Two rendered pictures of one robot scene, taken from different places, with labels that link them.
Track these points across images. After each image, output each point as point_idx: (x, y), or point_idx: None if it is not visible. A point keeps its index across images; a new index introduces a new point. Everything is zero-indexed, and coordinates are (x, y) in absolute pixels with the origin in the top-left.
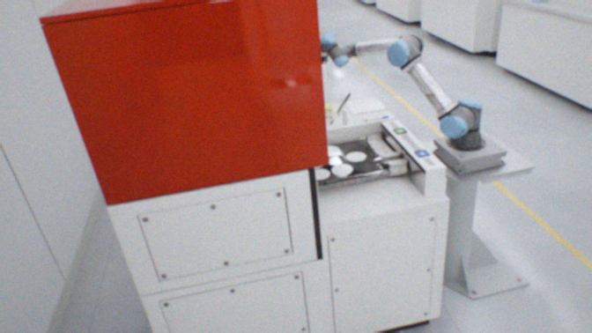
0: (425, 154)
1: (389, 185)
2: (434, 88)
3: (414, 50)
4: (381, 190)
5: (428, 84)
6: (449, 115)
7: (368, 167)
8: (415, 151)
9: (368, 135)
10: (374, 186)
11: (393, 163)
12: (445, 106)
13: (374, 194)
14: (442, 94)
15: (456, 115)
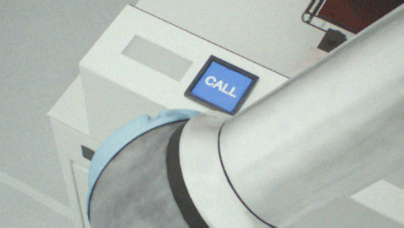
0: (205, 85)
1: (278, 68)
2: (335, 50)
3: None
4: (276, 29)
5: (384, 16)
6: (176, 117)
7: (363, 2)
8: (251, 76)
9: None
10: (313, 36)
11: (311, 60)
12: (231, 117)
13: (276, 4)
14: (278, 97)
15: (145, 143)
